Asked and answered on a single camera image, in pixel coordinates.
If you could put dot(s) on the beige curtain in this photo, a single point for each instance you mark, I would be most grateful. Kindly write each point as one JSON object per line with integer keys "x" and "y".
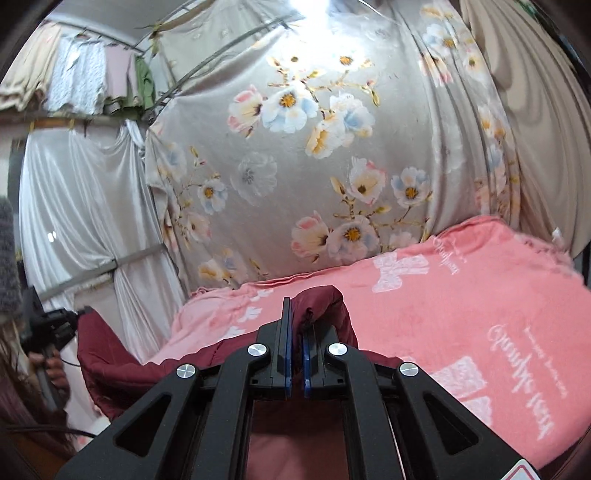
{"x": 549, "y": 115}

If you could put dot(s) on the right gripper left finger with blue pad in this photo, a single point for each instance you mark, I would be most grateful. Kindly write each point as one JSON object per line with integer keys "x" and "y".
{"x": 194, "y": 423}

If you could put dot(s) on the grey floral curtain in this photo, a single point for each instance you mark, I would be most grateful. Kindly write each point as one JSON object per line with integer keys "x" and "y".
{"x": 330, "y": 139}

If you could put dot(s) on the hanging clothes on rail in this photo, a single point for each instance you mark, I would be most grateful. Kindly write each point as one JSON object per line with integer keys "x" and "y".
{"x": 80, "y": 74}

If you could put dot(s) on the person's left hand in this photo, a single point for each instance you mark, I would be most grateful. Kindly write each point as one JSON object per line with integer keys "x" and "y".
{"x": 53, "y": 367}

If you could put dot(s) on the maroon quilted puffer jacket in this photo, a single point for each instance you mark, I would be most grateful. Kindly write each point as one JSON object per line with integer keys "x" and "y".
{"x": 294, "y": 438}

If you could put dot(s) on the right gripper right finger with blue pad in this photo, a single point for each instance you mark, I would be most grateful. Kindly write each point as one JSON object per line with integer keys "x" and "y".
{"x": 398, "y": 422}

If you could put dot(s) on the silver satin curtain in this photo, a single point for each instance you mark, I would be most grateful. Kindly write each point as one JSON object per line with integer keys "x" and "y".
{"x": 83, "y": 202}

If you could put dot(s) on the pink blanket with white bows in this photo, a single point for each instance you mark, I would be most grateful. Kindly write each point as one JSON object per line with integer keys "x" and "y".
{"x": 500, "y": 319}

